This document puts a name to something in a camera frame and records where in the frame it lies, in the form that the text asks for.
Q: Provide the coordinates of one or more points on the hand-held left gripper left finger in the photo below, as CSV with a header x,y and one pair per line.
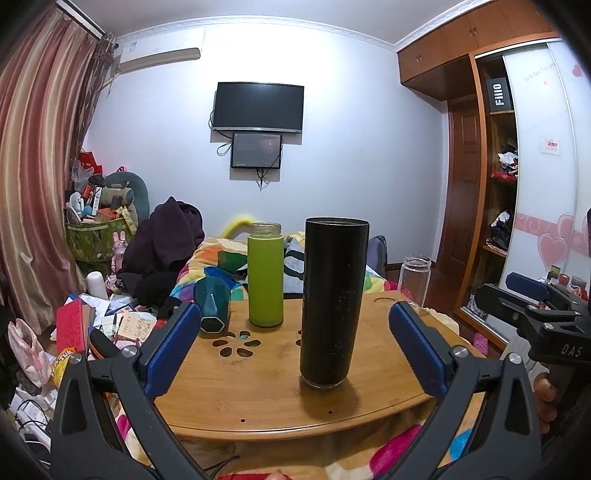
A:
x,y
170,353

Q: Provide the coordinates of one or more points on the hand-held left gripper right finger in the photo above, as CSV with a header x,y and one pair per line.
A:
x,y
415,355

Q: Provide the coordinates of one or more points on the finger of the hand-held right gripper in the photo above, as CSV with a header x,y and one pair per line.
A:
x,y
528,286
496,297

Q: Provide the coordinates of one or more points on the tall black cup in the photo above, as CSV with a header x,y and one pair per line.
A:
x,y
333,300

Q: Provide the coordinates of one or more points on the teal hexagonal cup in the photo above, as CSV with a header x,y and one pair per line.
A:
x,y
211,304

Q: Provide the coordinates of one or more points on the clear glass cup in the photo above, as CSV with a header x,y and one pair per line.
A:
x,y
413,281

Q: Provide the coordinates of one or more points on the person's right hand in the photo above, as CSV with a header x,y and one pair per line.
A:
x,y
547,397

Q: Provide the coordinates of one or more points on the pink clog shoe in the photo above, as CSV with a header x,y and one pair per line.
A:
x,y
480,342

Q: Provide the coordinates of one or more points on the small bamboo table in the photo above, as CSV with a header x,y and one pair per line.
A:
x,y
258,378

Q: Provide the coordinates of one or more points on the white bottle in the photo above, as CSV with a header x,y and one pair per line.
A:
x,y
96,285

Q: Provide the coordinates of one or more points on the red book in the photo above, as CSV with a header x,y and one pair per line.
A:
x,y
70,327

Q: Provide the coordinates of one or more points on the grey backpack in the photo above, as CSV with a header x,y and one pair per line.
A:
x,y
377,256

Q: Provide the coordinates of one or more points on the brown wooden door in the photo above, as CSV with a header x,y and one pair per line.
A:
x,y
464,194

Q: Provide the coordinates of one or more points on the yellow snack packet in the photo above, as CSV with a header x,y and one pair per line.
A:
x,y
61,367

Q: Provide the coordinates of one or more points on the pink bunny figure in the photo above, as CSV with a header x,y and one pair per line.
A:
x,y
120,251

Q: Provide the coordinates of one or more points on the dark clothes pile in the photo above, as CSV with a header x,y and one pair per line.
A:
x,y
161,240

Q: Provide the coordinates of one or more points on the green sleeved glass bottle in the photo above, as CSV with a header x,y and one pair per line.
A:
x,y
266,277

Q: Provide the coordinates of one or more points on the green storage basket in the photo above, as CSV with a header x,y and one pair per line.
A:
x,y
94,240

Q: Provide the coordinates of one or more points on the pink patterned bag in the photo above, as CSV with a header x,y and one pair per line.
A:
x,y
27,355

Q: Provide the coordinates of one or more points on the yellow curved pillow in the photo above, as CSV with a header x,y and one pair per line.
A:
x,y
235,222

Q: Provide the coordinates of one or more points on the wooden wardrobe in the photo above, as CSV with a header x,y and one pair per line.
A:
x,y
545,138

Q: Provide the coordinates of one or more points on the white power strip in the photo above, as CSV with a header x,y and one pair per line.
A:
x,y
30,422

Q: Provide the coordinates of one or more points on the grey-green plush pillow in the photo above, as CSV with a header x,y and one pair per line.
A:
x,y
129,189

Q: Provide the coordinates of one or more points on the black box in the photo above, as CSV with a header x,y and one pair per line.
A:
x,y
501,94

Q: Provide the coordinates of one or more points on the red bag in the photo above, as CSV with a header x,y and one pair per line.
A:
x,y
90,161

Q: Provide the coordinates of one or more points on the striped curtain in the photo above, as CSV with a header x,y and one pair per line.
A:
x,y
37,161

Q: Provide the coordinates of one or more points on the white air conditioner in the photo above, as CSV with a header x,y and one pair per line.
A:
x,y
159,50

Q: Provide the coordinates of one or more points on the small wall monitor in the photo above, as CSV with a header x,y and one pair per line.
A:
x,y
256,150

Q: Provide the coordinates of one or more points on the wall television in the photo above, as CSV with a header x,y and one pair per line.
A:
x,y
257,107

